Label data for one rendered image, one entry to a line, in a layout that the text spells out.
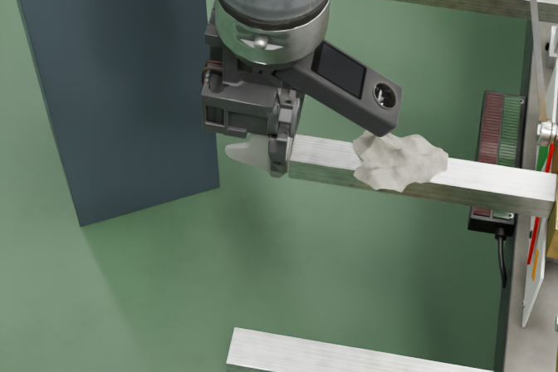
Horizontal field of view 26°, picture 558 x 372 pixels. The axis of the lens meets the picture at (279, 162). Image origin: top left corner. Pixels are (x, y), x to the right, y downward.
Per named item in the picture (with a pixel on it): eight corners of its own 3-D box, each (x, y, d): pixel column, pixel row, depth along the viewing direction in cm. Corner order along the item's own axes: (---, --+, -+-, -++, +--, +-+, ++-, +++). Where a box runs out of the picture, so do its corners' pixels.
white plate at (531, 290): (519, 326, 118) (536, 277, 110) (536, 115, 132) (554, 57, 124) (525, 327, 118) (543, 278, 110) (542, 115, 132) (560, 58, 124)
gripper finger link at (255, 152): (228, 163, 115) (229, 105, 107) (290, 173, 114) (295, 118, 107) (221, 189, 113) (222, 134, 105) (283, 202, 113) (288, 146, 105)
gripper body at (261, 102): (220, 70, 109) (219, -21, 99) (314, 86, 109) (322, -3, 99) (201, 137, 105) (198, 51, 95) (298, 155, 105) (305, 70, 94)
